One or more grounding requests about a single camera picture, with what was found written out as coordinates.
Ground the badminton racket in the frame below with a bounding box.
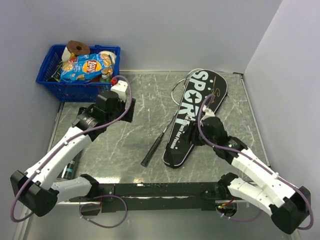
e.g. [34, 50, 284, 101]
[140, 68, 203, 167]

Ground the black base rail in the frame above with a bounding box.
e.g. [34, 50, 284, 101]
[69, 182, 233, 213]

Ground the brown chocolate donut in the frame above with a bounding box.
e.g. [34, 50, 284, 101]
[66, 40, 91, 56]

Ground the black racket cover bag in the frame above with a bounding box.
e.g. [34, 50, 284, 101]
[162, 68, 228, 169]

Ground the blue Lays chip bag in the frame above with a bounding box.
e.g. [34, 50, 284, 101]
[60, 51, 117, 83]

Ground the blue plastic basket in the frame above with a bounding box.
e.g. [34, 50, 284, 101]
[35, 44, 112, 103]

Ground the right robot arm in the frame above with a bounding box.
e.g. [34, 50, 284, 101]
[185, 116, 314, 234]

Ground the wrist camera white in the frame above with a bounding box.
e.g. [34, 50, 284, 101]
[202, 106, 216, 120]
[110, 80, 129, 102]

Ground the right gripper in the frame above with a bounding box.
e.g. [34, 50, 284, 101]
[179, 120, 216, 148]

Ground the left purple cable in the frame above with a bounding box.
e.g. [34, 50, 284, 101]
[9, 74, 133, 223]

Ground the black shuttlecock tube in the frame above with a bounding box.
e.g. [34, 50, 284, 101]
[57, 152, 82, 180]

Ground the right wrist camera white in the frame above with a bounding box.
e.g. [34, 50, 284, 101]
[202, 106, 216, 120]

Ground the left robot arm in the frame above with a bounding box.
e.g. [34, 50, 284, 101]
[10, 89, 135, 223]

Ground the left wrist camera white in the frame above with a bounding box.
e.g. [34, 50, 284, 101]
[110, 80, 129, 102]

